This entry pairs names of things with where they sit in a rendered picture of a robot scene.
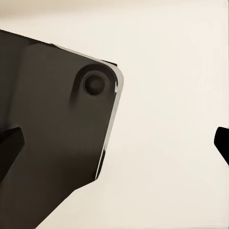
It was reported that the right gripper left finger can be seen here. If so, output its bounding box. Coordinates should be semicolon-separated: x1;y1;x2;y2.
0;127;25;184

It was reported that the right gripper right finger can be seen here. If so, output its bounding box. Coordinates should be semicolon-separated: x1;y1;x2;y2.
214;126;229;165

